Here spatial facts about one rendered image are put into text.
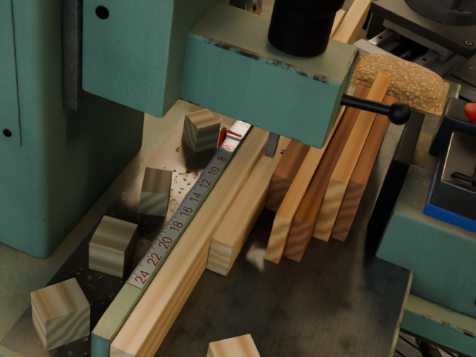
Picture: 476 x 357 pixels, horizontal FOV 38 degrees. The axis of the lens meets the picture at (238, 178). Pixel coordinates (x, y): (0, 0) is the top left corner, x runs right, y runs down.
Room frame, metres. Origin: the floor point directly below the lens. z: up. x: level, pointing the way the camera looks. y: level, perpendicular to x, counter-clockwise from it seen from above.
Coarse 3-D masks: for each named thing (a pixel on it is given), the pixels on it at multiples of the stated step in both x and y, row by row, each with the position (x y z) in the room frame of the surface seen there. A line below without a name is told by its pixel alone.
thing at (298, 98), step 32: (192, 32) 0.51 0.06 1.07; (224, 32) 0.52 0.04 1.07; (256, 32) 0.53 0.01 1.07; (192, 64) 0.51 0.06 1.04; (224, 64) 0.50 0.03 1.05; (256, 64) 0.49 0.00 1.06; (288, 64) 0.49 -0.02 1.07; (320, 64) 0.50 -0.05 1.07; (352, 64) 0.52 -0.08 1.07; (192, 96) 0.50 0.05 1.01; (224, 96) 0.50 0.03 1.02; (256, 96) 0.49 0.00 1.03; (288, 96) 0.49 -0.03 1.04; (320, 96) 0.48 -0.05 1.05; (288, 128) 0.48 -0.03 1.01; (320, 128) 0.48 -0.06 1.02
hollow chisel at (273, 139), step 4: (272, 132) 0.52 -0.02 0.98; (268, 136) 0.52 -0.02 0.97; (272, 136) 0.52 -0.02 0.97; (276, 136) 0.52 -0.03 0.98; (268, 140) 0.52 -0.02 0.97; (272, 140) 0.52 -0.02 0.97; (276, 140) 0.52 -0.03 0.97; (268, 144) 0.52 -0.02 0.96; (272, 144) 0.52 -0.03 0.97; (276, 144) 0.52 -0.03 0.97; (268, 148) 0.52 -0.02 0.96; (272, 148) 0.52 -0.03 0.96; (276, 148) 0.52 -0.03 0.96; (268, 152) 0.52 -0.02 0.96; (272, 152) 0.52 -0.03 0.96; (268, 156) 0.52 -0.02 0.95; (272, 156) 0.52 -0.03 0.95
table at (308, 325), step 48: (384, 144) 0.64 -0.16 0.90; (336, 240) 0.48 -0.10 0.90; (240, 288) 0.39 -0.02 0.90; (288, 288) 0.40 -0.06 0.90; (336, 288) 0.42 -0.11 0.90; (384, 288) 0.43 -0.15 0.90; (192, 336) 0.33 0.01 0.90; (288, 336) 0.35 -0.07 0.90; (336, 336) 0.36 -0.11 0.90; (384, 336) 0.37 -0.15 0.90; (432, 336) 0.43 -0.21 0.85
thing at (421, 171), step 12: (408, 120) 0.56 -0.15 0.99; (420, 120) 0.56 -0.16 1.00; (408, 132) 0.54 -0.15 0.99; (408, 144) 0.52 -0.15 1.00; (396, 156) 0.50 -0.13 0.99; (408, 156) 0.50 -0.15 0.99; (396, 168) 0.49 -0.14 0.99; (408, 168) 0.49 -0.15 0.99; (420, 168) 0.53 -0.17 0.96; (384, 180) 0.55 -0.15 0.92; (396, 180) 0.49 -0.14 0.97; (384, 192) 0.49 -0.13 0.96; (396, 192) 0.49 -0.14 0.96; (384, 204) 0.49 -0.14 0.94; (372, 216) 0.49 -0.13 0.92; (384, 216) 0.49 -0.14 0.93; (372, 228) 0.49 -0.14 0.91
